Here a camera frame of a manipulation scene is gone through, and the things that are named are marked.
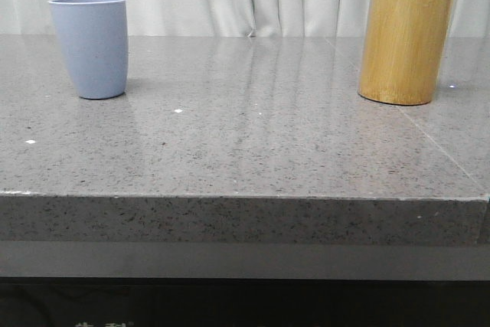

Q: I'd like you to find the blue plastic cup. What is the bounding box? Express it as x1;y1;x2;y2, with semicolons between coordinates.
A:
48;0;129;100

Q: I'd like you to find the bamboo cylinder holder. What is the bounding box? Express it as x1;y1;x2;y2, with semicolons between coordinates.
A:
358;0;452;106

